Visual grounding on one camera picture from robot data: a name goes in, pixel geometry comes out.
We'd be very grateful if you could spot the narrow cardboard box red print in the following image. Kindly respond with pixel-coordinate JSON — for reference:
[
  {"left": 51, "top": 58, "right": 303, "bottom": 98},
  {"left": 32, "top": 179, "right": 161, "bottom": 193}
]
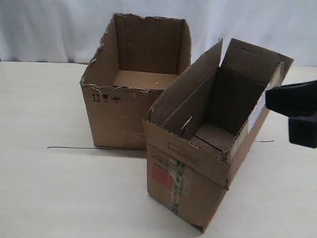
[{"left": 143, "top": 39, "right": 294, "bottom": 233}]

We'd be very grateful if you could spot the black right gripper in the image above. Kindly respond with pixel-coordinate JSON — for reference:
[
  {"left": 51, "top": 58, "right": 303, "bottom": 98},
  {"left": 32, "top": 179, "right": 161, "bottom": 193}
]
[{"left": 265, "top": 80, "right": 317, "bottom": 149}]

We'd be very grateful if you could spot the large torn open cardboard box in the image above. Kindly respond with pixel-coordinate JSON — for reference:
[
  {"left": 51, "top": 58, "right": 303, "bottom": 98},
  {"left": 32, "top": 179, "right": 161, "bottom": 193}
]
[{"left": 80, "top": 13, "right": 192, "bottom": 150}]

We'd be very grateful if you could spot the white backdrop cloth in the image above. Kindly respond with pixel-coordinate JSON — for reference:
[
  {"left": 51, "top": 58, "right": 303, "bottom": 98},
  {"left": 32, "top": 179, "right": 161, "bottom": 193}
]
[{"left": 0, "top": 0, "right": 317, "bottom": 66}]

